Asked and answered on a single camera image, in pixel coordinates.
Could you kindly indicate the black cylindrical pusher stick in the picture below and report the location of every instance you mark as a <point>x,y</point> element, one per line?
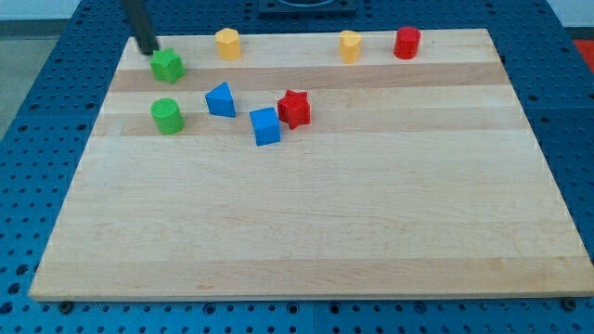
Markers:
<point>138,17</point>

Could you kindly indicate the green star block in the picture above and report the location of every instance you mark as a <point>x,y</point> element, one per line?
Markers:
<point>167,65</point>

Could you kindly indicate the blue triangle block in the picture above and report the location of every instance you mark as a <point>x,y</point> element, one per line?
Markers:
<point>220,101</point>

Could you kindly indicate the red star block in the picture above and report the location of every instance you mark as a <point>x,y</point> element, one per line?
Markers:
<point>294,109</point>

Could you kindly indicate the yellow hexagon block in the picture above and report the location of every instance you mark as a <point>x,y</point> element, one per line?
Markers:
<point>228,44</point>

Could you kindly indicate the green cylinder block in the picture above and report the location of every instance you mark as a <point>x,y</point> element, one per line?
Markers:
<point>167,116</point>

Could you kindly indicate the blue cube block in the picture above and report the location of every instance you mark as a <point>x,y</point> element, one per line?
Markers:
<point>266,126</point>

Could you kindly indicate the yellow heart block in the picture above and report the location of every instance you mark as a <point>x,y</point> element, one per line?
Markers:
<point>350,46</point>

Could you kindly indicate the light wooden board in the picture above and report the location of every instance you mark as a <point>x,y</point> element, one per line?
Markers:
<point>416,179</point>

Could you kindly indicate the red cylinder block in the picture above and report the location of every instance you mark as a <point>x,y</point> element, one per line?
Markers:
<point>407,41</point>

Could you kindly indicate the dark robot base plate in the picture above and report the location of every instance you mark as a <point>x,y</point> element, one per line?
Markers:
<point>306,7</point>

